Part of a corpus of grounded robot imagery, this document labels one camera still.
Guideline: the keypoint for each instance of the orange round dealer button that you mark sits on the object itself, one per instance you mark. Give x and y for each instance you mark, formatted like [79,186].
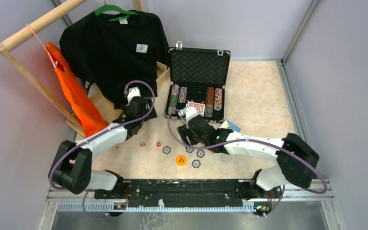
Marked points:
[181,160]

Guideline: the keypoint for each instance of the clear round button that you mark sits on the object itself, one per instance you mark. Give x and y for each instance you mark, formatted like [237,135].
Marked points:
[225,158]

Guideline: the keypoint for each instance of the black aluminium poker case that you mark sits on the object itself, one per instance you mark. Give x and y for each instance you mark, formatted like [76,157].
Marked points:
[197,69]

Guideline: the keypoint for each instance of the blue poker chip bottom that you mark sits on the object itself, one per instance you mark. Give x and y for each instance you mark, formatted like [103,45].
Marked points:
[196,163]

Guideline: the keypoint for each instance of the green grey chip stack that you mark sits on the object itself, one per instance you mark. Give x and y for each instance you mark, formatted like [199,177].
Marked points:
[173,100]

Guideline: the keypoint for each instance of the red playing card deck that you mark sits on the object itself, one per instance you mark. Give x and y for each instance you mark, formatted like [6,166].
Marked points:
[200,107]

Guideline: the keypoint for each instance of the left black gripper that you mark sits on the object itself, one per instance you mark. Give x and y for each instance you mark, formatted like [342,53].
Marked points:
[142,106]

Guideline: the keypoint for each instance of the green clothes hanger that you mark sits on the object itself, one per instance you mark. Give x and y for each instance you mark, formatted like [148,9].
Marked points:
[110,7]

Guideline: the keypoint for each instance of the black t-shirt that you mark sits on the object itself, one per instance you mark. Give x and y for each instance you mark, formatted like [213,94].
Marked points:
[113,50]

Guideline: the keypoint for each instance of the orange black chip stack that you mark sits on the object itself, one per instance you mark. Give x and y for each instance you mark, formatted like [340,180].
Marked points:
[209,102]

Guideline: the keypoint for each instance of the blue playing card box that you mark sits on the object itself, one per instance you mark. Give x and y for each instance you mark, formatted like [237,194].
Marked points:
[229,125]

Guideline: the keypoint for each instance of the red white chip stack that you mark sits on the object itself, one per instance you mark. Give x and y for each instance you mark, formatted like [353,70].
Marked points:
[218,98]

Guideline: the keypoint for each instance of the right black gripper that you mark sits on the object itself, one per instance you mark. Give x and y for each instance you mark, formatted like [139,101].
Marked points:
[191,130]

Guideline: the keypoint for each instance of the wooden clothes rack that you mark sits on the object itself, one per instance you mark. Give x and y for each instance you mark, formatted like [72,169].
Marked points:
[30,93]

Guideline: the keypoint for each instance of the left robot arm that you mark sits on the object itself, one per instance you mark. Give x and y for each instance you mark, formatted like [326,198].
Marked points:
[72,167]

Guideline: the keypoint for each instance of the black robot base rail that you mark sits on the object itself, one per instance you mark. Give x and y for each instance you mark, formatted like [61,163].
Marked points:
[186,193]

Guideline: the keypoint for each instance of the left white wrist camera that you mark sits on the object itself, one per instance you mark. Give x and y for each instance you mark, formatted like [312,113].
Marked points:
[131,93]

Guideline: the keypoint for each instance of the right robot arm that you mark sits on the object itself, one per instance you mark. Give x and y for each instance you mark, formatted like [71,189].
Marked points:
[294,160]

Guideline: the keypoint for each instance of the purple blue chip stack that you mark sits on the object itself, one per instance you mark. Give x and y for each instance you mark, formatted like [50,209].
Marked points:
[182,94]

